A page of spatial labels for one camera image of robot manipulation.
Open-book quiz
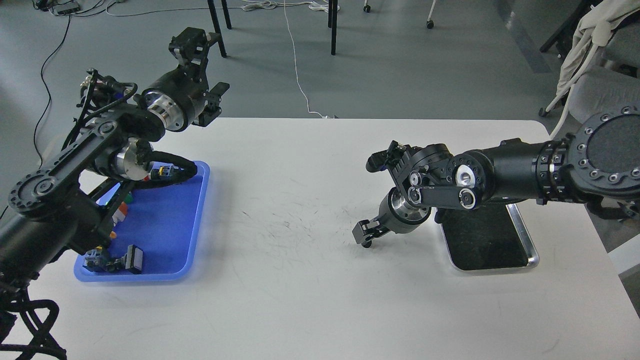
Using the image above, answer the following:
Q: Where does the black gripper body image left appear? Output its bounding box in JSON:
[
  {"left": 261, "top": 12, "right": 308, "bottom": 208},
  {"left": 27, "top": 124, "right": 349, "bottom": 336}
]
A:
[{"left": 142, "top": 67, "right": 211, "bottom": 133}]

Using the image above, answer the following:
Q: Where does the left-side gripper finger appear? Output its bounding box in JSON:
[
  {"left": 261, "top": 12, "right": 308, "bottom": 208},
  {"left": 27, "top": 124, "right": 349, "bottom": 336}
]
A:
[
  {"left": 168, "top": 27, "right": 222, "bottom": 84},
  {"left": 192, "top": 82, "right": 230, "bottom": 128}
]

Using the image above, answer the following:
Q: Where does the black Robotiq gripper body right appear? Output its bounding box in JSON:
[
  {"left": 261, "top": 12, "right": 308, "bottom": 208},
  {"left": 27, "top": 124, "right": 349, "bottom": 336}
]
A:
[{"left": 377, "top": 189, "right": 432, "bottom": 234}]

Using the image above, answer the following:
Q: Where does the right-side right gripper finger tray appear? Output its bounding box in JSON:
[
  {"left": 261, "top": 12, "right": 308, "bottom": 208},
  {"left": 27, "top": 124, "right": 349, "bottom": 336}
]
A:
[{"left": 352, "top": 218, "right": 390, "bottom": 246}]

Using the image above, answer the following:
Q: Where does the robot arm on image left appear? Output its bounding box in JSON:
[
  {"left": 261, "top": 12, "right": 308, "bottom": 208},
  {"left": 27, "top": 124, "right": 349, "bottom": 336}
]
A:
[{"left": 0, "top": 27, "right": 230, "bottom": 360}]

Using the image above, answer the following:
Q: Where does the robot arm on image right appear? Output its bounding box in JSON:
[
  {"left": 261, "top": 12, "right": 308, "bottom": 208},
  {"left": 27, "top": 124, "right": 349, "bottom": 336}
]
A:
[{"left": 352, "top": 102, "right": 640, "bottom": 248}]

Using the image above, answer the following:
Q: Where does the silver metal tray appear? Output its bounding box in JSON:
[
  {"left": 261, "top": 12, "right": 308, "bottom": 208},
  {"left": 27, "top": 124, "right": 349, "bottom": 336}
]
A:
[{"left": 436, "top": 203, "right": 540, "bottom": 274}]

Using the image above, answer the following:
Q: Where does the blue plastic tray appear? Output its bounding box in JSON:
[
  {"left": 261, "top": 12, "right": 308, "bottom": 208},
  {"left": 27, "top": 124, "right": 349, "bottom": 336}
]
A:
[{"left": 73, "top": 161, "right": 210, "bottom": 283}]

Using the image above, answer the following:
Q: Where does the black table leg left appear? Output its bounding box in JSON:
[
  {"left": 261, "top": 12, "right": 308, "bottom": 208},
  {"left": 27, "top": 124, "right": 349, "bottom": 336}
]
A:
[{"left": 206, "top": 0, "right": 233, "bottom": 59}]

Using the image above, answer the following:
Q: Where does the black table leg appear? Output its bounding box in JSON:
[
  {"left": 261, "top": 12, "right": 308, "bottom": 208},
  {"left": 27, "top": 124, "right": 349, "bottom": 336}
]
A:
[
  {"left": 206, "top": 0, "right": 233, "bottom": 59},
  {"left": 327, "top": 0, "right": 339, "bottom": 56}
]

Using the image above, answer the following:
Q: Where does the white orange push button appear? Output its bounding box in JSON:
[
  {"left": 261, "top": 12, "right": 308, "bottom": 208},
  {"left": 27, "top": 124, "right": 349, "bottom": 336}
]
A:
[{"left": 112, "top": 202, "right": 128, "bottom": 226}]

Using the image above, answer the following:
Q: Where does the black table leg right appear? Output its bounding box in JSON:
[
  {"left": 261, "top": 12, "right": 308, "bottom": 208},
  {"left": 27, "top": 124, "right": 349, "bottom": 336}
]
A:
[{"left": 327, "top": 0, "right": 339, "bottom": 56}]

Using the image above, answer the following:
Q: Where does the grey office chair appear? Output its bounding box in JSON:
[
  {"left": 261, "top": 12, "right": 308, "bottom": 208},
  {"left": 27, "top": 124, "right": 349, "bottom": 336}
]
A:
[{"left": 538, "top": 20, "right": 639, "bottom": 137}]

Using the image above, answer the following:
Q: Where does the beige jacket on chair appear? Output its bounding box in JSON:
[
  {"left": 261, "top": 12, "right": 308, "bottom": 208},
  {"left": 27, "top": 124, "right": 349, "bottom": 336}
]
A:
[{"left": 550, "top": 0, "right": 639, "bottom": 139}]

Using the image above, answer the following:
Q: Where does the red button blue switch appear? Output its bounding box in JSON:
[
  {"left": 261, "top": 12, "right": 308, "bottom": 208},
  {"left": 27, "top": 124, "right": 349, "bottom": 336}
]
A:
[{"left": 148, "top": 164, "right": 182, "bottom": 182}]

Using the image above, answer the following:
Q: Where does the white cable on floor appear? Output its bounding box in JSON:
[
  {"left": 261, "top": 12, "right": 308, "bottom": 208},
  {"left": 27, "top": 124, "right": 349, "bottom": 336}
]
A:
[{"left": 240, "top": 0, "right": 341, "bottom": 120}]

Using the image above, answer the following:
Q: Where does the black cable on floor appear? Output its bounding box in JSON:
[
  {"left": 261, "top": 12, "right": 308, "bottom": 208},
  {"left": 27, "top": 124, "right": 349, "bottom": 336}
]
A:
[{"left": 0, "top": 0, "right": 108, "bottom": 221}]

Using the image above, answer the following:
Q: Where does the black switch block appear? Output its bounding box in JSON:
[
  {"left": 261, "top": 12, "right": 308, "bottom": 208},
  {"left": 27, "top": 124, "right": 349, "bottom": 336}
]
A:
[{"left": 114, "top": 244, "right": 144, "bottom": 275}]

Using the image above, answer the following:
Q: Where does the yellow button blue switch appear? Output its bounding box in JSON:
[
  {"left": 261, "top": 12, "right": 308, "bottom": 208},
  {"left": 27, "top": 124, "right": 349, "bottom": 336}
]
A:
[{"left": 82, "top": 244, "right": 120, "bottom": 272}]

